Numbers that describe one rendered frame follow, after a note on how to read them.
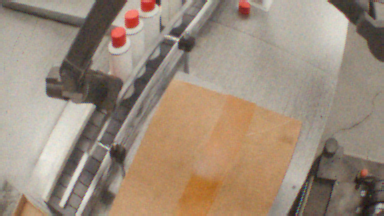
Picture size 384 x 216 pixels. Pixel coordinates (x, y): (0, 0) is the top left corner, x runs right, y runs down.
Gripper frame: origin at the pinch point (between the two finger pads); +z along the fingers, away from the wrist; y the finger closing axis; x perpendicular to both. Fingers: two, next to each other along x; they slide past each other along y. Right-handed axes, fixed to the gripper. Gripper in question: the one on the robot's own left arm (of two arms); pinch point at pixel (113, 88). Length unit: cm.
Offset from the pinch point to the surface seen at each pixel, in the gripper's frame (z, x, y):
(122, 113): 3.1, 4.5, -2.8
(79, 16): 17.0, -12.7, 28.5
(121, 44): -8.1, -9.9, -1.4
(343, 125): 125, -6, -57
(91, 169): -7.2, 17.3, -2.9
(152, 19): 1.3, -16.7, -1.9
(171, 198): -30.1, 7.6, -27.2
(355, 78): 145, -32, -57
